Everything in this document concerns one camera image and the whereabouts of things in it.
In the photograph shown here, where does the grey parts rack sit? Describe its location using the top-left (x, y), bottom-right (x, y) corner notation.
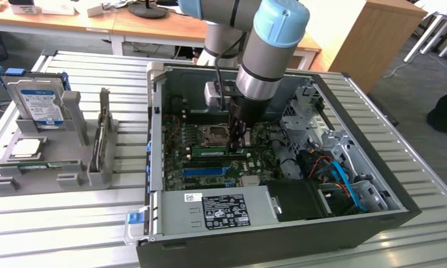
top-left (0, 90), bottom-right (121, 198)

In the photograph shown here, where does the CPU socket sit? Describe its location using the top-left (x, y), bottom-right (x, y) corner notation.
top-left (201, 125), bottom-right (233, 146)

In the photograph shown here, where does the blue disk carrier frame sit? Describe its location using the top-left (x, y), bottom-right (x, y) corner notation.
top-left (0, 65), bottom-right (71, 95)

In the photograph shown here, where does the green motherboard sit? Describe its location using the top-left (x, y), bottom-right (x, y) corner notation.
top-left (163, 111), bottom-right (285, 192)

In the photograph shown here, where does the graphics card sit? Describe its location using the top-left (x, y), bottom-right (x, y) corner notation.
top-left (91, 87), bottom-right (114, 173)

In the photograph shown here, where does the silver chipset heat sink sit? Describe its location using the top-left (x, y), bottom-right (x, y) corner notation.
top-left (241, 175), bottom-right (263, 187)

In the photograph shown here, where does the orange wire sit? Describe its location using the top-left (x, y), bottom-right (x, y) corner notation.
top-left (309, 155), bottom-right (354, 197)

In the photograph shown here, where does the black power supply label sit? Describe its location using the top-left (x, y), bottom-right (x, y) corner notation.
top-left (202, 193), bottom-right (254, 231)

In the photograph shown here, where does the hard disk blue label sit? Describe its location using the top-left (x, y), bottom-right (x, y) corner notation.
top-left (6, 79), bottom-right (67, 130)

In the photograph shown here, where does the wooden desk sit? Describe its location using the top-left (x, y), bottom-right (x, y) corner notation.
top-left (0, 0), bottom-right (324, 71)

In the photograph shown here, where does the green RAM stick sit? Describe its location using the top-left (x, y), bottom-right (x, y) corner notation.
top-left (0, 160), bottom-right (67, 170)
top-left (191, 147), bottom-right (253, 157)

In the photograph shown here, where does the blue expansion slot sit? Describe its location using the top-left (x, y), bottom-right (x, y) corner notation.
top-left (182, 166), bottom-right (226, 176)

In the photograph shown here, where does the black open PC case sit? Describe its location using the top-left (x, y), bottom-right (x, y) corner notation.
top-left (135, 61), bottom-right (424, 268)

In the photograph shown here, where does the metal disk bay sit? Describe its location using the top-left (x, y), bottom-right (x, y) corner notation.
top-left (281, 82), bottom-right (401, 215)

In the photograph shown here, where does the grey power supply unit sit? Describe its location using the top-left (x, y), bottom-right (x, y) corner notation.
top-left (159, 186), bottom-right (281, 236)

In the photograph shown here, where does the white cardboard box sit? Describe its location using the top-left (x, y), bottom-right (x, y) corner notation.
top-left (8, 0), bottom-right (43, 15)

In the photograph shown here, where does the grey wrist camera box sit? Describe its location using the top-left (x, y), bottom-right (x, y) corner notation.
top-left (205, 81), bottom-right (233, 107)

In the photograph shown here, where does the blue SATA wire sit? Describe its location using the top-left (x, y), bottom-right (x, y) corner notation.
top-left (330, 160), bottom-right (368, 213)

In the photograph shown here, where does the white table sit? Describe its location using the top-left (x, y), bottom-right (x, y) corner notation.
top-left (404, 10), bottom-right (447, 63)

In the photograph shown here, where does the silver CPU chip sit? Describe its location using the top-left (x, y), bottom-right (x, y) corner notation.
top-left (7, 137), bottom-right (48, 161)

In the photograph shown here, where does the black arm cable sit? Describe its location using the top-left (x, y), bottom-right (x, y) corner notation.
top-left (214, 31), bottom-right (247, 111)

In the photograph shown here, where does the wooden cabinet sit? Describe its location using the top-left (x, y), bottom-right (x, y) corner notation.
top-left (328, 0), bottom-right (429, 94)

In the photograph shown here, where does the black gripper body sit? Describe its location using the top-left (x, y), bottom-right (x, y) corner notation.
top-left (229, 95), bottom-right (271, 130)

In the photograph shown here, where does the black lamp base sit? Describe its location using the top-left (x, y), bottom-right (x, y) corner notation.
top-left (127, 0), bottom-right (170, 20)

